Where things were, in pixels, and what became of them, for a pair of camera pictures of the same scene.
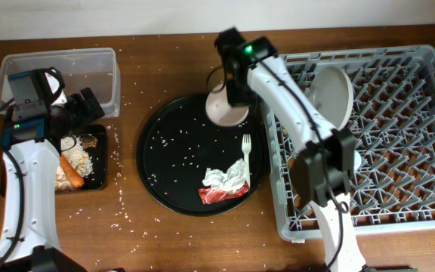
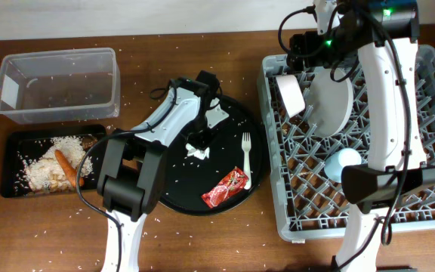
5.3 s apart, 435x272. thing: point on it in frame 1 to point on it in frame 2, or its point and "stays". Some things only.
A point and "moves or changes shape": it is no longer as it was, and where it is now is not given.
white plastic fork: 246,146 stays
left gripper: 85,116 to 201,143
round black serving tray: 178,143 stays
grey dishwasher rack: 405,122 stays
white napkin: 228,181 to 196,153
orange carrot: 72,172 stays
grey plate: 333,93 stays
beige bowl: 219,109 moves or changes shape
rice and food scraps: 78,155 stays
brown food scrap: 89,141 stays
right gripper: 231,97 to 310,41
